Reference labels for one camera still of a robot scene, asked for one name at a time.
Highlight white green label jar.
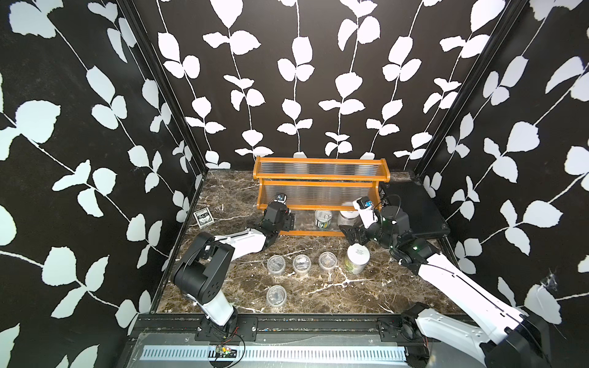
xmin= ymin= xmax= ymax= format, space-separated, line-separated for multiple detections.
xmin=344 ymin=244 xmax=371 ymax=274

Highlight white text label jar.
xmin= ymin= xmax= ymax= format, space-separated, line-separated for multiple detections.
xmin=337 ymin=202 xmax=361 ymax=226

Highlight green vegetable tin can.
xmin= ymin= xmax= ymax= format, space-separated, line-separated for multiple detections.
xmin=314 ymin=210 xmax=333 ymax=231

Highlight clear jar purple seeds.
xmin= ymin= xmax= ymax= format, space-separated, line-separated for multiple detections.
xmin=266 ymin=255 xmax=286 ymax=276

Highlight clear jar yellow label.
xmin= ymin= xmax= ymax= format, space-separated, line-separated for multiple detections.
xmin=292 ymin=255 xmax=311 ymax=276

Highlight small clear seed jar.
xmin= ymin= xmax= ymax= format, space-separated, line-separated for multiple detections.
xmin=266 ymin=285 xmax=288 ymax=308

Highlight red tomato seed jar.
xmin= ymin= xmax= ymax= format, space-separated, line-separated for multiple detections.
xmin=274 ymin=193 xmax=287 ymax=204

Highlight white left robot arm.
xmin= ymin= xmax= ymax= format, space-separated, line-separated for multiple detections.
xmin=171 ymin=193 xmax=295 ymax=330

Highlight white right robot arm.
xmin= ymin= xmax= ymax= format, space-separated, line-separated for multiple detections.
xmin=341 ymin=197 xmax=552 ymax=367

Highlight orange three-tier shelf rack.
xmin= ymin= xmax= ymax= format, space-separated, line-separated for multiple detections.
xmin=253 ymin=157 xmax=391 ymax=237

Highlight black flat case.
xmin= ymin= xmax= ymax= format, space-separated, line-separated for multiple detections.
xmin=379 ymin=181 xmax=450 ymax=239

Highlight small green circuit board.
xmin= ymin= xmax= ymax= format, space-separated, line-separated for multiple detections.
xmin=211 ymin=347 xmax=239 ymax=360

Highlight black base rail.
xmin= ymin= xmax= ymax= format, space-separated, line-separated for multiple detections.
xmin=130 ymin=314 xmax=417 ymax=343

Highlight white slotted cable duct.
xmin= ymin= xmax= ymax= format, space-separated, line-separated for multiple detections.
xmin=139 ymin=345 xmax=407 ymax=364

